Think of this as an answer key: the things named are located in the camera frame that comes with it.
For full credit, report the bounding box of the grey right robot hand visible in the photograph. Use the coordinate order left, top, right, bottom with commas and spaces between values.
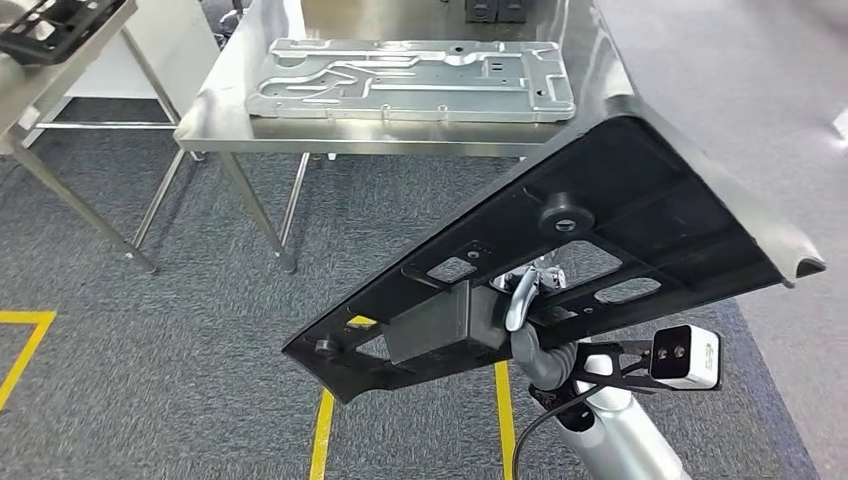
491, 261, 579, 392

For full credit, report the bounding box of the black plastic frame part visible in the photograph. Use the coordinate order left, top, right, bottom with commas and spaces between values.
0, 0, 127, 66
281, 113, 827, 405

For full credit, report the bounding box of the stainless steel workbench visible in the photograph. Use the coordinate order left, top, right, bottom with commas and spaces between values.
173, 0, 637, 276

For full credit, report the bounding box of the yellow floor tape square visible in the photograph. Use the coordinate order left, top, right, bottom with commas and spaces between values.
307, 314, 518, 480
0, 309, 58, 412

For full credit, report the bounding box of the stamped grey metal plate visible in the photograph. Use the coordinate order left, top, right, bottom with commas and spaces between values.
245, 37, 578, 125

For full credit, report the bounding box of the stainless steel table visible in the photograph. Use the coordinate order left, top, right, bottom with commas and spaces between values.
0, 0, 207, 276

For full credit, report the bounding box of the black camera cable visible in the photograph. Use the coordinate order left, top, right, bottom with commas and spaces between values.
511, 384, 601, 480

